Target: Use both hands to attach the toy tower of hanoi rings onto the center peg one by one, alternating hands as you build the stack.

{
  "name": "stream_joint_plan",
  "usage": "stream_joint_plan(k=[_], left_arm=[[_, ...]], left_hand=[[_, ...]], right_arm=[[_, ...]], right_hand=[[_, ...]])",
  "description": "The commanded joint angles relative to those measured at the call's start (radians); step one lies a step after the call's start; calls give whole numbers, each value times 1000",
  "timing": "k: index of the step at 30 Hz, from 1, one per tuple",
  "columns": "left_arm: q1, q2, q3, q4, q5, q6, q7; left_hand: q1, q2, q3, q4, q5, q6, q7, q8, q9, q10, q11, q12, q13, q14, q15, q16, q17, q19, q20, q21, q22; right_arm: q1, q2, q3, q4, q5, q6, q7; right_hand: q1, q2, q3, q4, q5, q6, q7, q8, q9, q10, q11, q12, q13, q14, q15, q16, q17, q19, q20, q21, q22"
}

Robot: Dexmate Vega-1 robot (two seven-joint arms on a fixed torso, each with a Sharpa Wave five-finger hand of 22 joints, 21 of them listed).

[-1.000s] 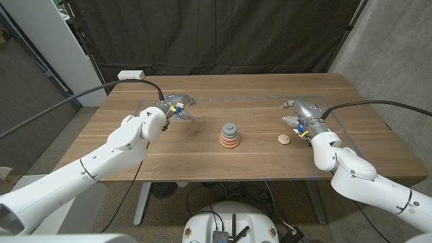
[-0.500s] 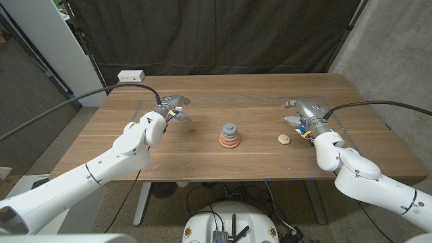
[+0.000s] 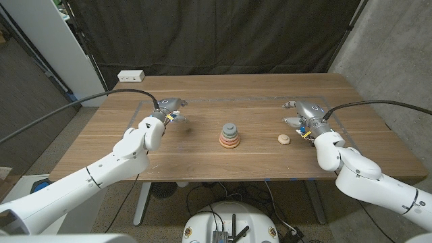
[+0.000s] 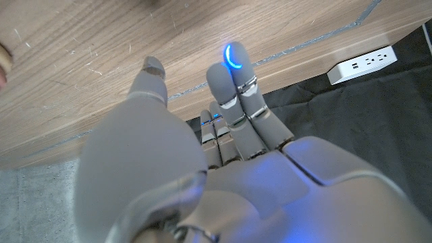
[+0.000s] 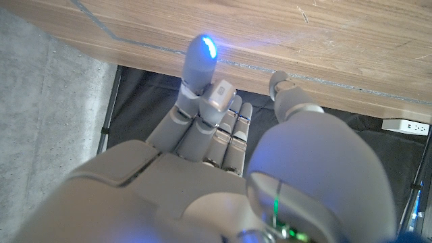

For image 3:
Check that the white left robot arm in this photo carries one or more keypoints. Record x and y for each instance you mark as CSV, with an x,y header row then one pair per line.
x,y
84,182

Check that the round black floor fan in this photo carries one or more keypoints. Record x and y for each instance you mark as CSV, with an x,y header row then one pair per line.
x,y
164,189

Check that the white wall panel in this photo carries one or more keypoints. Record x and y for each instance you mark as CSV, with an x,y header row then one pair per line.
x,y
50,40

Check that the grey table leg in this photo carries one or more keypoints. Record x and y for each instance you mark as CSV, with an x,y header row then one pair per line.
x,y
315,202

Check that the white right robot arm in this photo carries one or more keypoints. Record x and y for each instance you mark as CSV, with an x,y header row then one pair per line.
x,y
378,192

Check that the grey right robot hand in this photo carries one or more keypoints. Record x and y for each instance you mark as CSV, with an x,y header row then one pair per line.
x,y
308,109

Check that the white power strip box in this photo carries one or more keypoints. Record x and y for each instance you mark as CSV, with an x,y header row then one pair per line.
x,y
131,76

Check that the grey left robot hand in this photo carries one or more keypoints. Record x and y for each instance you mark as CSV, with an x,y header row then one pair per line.
x,y
168,103

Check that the black curtain backdrop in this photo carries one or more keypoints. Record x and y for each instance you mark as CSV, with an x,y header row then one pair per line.
x,y
216,33

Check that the white robot torso base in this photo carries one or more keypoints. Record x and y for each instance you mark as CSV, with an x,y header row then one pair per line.
x,y
199,222

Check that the black power adapter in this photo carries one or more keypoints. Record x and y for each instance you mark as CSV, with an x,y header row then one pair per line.
x,y
292,235

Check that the white table leg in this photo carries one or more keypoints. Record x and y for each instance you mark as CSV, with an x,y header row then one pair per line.
x,y
143,202

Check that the black antenna electronics module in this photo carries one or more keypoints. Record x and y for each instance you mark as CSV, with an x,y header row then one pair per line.
x,y
221,236

